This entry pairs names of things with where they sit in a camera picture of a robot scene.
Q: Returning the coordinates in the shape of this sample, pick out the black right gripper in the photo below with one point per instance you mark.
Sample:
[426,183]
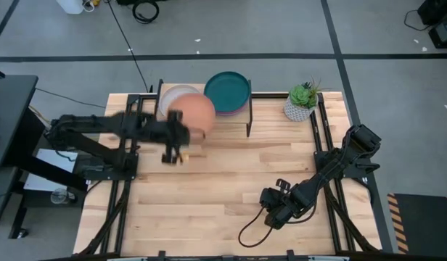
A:
[294,199]

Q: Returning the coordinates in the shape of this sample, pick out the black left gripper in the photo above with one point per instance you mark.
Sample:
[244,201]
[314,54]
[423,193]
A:
[172,139]

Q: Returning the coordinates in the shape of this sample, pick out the terracotta plate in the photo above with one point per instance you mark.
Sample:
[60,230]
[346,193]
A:
[196,112]

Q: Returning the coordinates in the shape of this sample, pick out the large beige plate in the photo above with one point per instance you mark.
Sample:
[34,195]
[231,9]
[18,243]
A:
[172,95]

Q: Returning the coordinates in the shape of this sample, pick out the pink plate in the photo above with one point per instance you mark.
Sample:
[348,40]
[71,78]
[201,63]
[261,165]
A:
[229,113]

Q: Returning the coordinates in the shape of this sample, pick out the dark teal plate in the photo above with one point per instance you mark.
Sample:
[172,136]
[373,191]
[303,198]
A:
[227,90]

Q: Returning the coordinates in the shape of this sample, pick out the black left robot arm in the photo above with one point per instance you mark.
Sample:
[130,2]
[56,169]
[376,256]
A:
[93,123]

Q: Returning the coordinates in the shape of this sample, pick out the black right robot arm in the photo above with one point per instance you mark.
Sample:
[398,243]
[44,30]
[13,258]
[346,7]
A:
[339,159]

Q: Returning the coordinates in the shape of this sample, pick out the succulent in white patterned pot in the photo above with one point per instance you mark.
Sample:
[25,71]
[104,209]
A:
[300,101]

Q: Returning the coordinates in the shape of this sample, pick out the white box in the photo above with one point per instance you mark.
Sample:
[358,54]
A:
[53,163]

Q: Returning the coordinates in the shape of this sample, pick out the clear round cup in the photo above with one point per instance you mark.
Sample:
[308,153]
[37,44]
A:
[59,196]

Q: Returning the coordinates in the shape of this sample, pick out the black mat with hazard stripes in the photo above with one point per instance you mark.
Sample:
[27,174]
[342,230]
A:
[426,224]

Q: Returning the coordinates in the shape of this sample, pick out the black desk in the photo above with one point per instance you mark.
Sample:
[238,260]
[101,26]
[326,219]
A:
[9,116]

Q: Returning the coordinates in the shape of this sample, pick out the white bin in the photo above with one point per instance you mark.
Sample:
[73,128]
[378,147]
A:
[69,5]

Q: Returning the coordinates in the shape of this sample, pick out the black equipment case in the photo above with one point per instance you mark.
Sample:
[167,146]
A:
[439,21]

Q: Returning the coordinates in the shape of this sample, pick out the wooden shelf with black frame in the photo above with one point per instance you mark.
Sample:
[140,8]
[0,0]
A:
[230,119]

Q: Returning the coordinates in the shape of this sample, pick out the black table rig frame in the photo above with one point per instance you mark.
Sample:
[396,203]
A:
[125,203]

